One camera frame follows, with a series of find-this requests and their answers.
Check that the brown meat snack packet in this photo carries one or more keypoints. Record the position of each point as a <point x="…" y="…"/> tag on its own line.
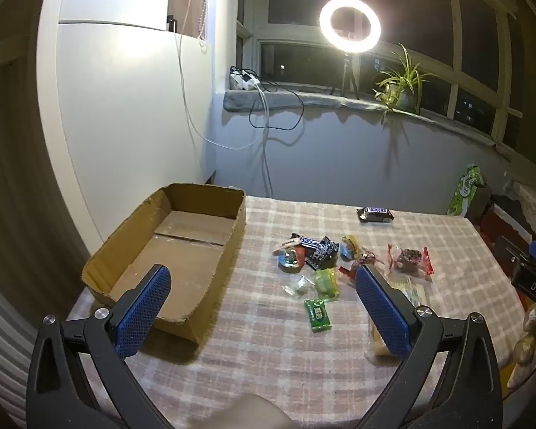
<point x="367" y="261"/>

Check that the brown chocolate bar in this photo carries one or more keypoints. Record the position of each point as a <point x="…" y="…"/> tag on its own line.
<point x="306" y="241"/>

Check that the white power strip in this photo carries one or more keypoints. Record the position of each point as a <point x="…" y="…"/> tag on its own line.
<point x="245" y="81"/>

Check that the Snickers bar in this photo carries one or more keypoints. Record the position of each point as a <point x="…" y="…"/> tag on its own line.
<point x="375" y="214"/>

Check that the black tripod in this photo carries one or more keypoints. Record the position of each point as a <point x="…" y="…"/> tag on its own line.
<point x="346" y="67"/>

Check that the white cabinet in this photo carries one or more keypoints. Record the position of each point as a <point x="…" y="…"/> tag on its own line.
<point x="116" y="120"/>

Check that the green printed bag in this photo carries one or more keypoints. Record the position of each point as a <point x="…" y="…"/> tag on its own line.
<point x="464" y="192"/>

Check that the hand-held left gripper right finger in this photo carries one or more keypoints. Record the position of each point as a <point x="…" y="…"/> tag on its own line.
<point x="384" y="317"/>

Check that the dark bottle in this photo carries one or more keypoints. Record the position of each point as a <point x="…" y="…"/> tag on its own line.
<point x="172" y="23"/>

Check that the clear red-edged snack packet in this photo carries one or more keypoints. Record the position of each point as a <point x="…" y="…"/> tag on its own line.
<point x="408" y="260"/>

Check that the pale green candy packet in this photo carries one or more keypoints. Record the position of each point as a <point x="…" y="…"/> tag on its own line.
<point x="326" y="282"/>

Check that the small round snack cup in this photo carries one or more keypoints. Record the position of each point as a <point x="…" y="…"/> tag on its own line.
<point x="289" y="260"/>

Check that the brown cardboard box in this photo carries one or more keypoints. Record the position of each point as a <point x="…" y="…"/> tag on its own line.
<point x="183" y="277"/>

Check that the grey windowsill mat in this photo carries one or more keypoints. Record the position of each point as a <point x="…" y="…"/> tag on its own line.
<point x="277" y="98"/>

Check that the clear bread packet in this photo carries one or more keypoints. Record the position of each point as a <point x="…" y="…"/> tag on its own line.
<point x="408" y="295"/>

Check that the grey ribbed panel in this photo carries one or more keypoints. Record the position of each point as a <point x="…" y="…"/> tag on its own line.
<point x="18" y="210"/>

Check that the bright green candy packet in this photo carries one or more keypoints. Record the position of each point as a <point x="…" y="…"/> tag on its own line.
<point x="318" y="315"/>

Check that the yellow blue egg packet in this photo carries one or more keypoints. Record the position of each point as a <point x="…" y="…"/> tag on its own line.
<point x="350" y="246"/>

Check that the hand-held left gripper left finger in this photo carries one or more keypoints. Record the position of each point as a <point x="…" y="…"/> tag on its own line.
<point x="143" y="313"/>

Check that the dark blue patterned packet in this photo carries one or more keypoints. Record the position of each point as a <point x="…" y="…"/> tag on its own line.
<point x="324" y="254"/>

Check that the plaid tablecloth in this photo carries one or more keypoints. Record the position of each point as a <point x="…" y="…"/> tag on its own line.
<point x="272" y="357"/>

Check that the small clear candy wrapper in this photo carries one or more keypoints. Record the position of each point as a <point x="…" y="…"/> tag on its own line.
<point x="300" y="285"/>

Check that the pale yellow object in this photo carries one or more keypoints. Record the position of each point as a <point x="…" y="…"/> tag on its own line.
<point x="526" y="348"/>

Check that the potted spider plant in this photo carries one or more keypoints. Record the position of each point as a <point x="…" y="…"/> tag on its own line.
<point x="402" y="80"/>

